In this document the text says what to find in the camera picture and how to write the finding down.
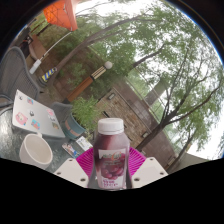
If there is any orange canopy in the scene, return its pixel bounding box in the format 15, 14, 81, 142
42, 0, 79, 32

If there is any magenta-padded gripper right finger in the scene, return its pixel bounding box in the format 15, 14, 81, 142
128, 147, 169, 189

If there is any dark-trunked tree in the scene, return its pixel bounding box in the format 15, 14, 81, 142
134, 6, 224, 153

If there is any leaning tree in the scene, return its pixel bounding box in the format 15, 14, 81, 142
46, 6, 161, 88

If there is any white canopy pole weight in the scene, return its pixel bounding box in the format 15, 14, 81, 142
29, 59, 43, 75

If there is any silver laptop with stickers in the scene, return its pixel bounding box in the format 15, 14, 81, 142
11, 89, 66, 139

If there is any colourful small card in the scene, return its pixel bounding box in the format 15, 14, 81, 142
61, 142, 80, 159

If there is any white cup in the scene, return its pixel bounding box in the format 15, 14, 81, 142
18, 133, 54, 170

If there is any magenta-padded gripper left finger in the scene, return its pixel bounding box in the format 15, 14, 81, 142
53, 148, 96, 189

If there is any potted plant in teal pot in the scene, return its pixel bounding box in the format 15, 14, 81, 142
63, 95, 101, 140

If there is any pink drink bottle white cap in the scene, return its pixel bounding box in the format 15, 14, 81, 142
92, 117, 131, 191

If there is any globe lamp post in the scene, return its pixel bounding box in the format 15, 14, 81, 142
63, 60, 114, 104

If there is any white card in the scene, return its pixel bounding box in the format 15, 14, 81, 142
75, 135, 94, 152

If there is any blue yellow striped cone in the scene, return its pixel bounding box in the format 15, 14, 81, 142
39, 67, 58, 83

